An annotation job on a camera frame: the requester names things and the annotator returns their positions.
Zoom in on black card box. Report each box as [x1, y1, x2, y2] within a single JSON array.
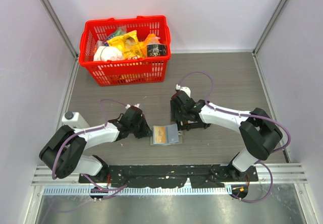
[[170, 99, 210, 131]]

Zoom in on grey leather card holder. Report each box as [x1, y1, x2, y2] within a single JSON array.
[[150, 124, 183, 146]]

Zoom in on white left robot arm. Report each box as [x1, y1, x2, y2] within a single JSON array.
[[39, 105, 152, 183]]

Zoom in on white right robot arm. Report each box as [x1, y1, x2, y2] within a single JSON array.
[[170, 90, 283, 181]]

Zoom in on white device with grey button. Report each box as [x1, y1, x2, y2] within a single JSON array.
[[61, 111, 90, 129]]

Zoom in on black labelled bottle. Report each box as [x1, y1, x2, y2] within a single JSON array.
[[146, 43, 168, 57]]

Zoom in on red plastic shopping basket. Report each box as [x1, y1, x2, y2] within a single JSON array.
[[79, 15, 171, 86]]

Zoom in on white crumpled plastic bag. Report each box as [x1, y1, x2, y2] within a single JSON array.
[[93, 46, 124, 62]]

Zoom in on yellow snack bag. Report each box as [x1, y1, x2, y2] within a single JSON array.
[[107, 30, 144, 60]]

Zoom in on orange snack packet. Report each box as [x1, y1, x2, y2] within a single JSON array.
[[139, 33, 160, 57]]

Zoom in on green blue snack packet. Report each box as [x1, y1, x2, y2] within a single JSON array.
[[102, 26, 127, 46]]

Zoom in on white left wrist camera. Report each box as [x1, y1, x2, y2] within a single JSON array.
[[125, 103, 140, 109]]

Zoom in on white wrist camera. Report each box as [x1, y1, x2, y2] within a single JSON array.
[[125, 103, 140, 109], [175, 84, 191, 97]]

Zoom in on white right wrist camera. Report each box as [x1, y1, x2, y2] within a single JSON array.
[[175, 84, 191, 97]]

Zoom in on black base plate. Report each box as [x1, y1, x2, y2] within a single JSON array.
[[86, 164, 258, 189]]

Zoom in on white slotted cable duct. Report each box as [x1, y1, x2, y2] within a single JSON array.
[[43, 185, 232, 196]]

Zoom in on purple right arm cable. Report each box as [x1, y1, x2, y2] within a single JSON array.
[[178, 71, 292, 159]]

